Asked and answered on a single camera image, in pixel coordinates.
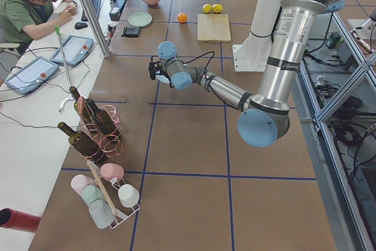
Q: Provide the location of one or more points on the orange fruit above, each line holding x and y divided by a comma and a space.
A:
182, 18

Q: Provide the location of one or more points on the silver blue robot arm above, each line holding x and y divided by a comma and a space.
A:
264, 117

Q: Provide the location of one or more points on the light blue plate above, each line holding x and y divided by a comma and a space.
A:
163, 79

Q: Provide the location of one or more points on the green plate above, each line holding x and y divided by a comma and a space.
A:
140, 19

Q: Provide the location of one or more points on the wooden cutting board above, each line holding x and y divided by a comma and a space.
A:
213, 28

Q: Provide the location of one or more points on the dark wine bottle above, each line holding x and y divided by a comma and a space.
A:
83, 143
102, 119
80, 107

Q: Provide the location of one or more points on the dark folded cloth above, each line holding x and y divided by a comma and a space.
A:
131, 32

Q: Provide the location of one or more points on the yellow lemon left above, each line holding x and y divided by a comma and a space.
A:
207, 8

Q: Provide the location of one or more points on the yellow lemon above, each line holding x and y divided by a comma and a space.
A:
217, 8
207, 8

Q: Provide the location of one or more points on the white cup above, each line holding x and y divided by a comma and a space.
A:
128, 195

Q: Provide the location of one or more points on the yellow lemon right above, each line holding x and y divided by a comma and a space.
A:
217, 8

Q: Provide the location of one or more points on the white cup rack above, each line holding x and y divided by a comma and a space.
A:
110, 192

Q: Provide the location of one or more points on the teach pendant far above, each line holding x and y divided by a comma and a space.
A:
76, 48

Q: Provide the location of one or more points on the teach pendant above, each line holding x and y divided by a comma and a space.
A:
32, 76
76, 48

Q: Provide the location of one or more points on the mint green cup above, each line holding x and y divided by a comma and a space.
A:
91, 193

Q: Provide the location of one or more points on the light pink cup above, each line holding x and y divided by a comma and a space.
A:
79, 182

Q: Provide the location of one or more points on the pale blue cup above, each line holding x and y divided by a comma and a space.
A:
101, 213

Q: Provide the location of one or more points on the black computer mouse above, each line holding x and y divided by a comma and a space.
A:
80, 25

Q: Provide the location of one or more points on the black keyboard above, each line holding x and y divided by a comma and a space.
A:
96, 4

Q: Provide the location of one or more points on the reacher grabber stick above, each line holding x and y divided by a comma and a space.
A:
69, 97

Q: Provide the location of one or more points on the teach pendant near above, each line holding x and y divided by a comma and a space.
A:
32, 76

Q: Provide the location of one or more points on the seated person green shirt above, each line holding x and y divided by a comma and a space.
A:
24, 21

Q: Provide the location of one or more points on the red cylinder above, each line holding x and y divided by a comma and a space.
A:
21, 221

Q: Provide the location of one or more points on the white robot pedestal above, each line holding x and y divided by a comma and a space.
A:
252, 54

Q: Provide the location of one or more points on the copper wire bottle rack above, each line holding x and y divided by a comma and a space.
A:
112, 146

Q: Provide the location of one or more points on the aluminium frame post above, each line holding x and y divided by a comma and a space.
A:
95, 27

